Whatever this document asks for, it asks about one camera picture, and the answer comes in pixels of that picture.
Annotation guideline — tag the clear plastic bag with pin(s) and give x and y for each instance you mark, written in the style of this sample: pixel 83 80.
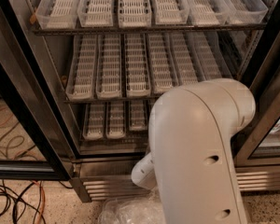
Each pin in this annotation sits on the clear plastic bag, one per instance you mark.
pixel 142 209

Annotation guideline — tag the left glass fridge door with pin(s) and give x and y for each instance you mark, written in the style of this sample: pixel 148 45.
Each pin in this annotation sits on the left glass fridge door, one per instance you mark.
pixel 30 86

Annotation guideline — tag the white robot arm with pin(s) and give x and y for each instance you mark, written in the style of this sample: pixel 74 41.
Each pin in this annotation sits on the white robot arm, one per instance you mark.
pixel 189 135

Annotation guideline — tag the right glass fridge door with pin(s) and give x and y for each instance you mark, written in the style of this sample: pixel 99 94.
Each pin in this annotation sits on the right glass fridge door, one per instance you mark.
pixel 258 145

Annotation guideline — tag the glass fridge door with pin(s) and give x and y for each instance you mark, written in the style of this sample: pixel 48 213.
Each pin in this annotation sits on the glass fridge door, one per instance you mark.
pixel 30 86
pixel 258 145

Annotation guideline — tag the middle wire shelf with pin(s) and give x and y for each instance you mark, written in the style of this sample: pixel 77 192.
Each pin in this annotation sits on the middle wire shelf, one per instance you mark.
pixel 95 101

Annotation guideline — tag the top wire shelf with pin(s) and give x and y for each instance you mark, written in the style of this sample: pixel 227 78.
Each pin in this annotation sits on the top wire shelf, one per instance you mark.
pixel 148 30

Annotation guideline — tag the stainless steel fridge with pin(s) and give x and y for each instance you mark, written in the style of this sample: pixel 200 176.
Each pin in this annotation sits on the stainless steel fridge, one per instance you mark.
pixel 101 171

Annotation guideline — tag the bottom wire shelf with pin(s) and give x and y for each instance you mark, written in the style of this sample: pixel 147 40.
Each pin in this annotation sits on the bottom wire shelf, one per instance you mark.
pixel 130 137

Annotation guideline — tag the wire shelf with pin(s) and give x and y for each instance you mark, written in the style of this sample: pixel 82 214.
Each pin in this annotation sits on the wire shelf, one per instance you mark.
pixel 130 137
pixel 95 101
pixel 148 30

